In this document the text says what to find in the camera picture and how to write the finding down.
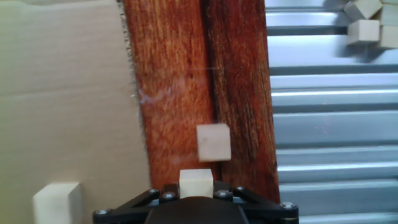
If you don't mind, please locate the dark red wooden board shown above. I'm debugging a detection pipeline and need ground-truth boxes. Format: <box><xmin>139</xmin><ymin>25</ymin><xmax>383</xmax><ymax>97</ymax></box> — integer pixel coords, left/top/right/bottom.
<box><xmin>118</xmin><ymin>0</ymin><xmax>280</xmax><ymax>205</ymax></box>

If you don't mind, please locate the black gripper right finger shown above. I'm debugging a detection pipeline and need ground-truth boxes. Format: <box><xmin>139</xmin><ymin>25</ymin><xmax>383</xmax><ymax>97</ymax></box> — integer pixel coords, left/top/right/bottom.
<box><xmin>213</xmin><ymin>182</ymin><xmax>299</xmax><ymax>224</ymax></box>

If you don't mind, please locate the brown cardboard sheet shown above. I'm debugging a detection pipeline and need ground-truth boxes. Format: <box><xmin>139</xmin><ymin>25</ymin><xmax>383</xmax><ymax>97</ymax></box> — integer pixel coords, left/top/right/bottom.
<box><xmin>0</xmin><ymin>0</ymin><xmax>152</xmax><ymax>224</ymax></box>

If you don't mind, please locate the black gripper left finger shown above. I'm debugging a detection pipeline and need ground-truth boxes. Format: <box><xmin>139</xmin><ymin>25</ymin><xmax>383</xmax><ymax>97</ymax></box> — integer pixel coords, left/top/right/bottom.
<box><xmin>92</xmin><ymin>182</ymin><xmax>180</xmax><ymax>224</ymax></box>

